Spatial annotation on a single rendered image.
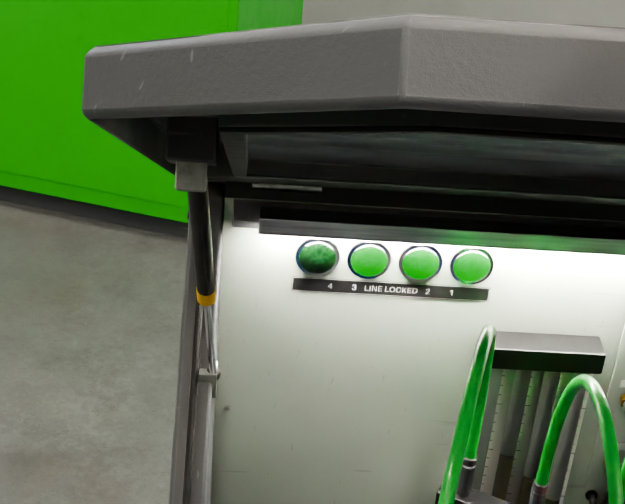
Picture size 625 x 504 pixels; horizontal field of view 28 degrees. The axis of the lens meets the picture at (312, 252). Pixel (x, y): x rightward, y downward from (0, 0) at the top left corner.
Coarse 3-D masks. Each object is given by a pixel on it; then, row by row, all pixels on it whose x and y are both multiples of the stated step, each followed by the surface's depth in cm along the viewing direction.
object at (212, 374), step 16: (192, 192) 107; (208, 192) 108; (192, 208) 109; (208, 208) 110; (192, 224) 111; (208, 224) 111; (192, 240) 114; (208, 240) 113; (208, 256) 115; (208, 272) 117; (208, 288) 120; (208, 304) 122; (208, 320) 125; (208, 336) 128; (208, 352) 131; (208, 368) 135
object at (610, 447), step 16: (576, 384) 133; (592, 384) 128; (560, 400) 139; (592, 400) 126; (560, 416) 140; (608, 416) 123; (560, 432) 143; (608, 432) 122; (544, 448) 145; (608, 448) 121; (544, 464) 145; (608, 464) 120; (544, 480) 147; (608, 480) 119; (544, 496) 148; (608, 496) 119
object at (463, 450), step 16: (480, 336) 125; (480, 352) 122; (480, 368) 120; (480, 384) 119; (464, 400) 118; (480, 400) 145; (464, 416) 116; (480, 416) 146; (464, 432) 115; (464, 448) 115; (448, 464) 114; (464, 464) 151; (448, 480) 113; (448, 496) 113
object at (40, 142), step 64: (0, 0) 384; (64, 0) 378; (128, 0) 373; (192, 0) 367; (256, 0) 383; (0, 64) 395; (64, 64) 389; (0, 128) 407; (64, 128) 400; (0, 192) 425; (64, 192) 413; (128, 192) 406
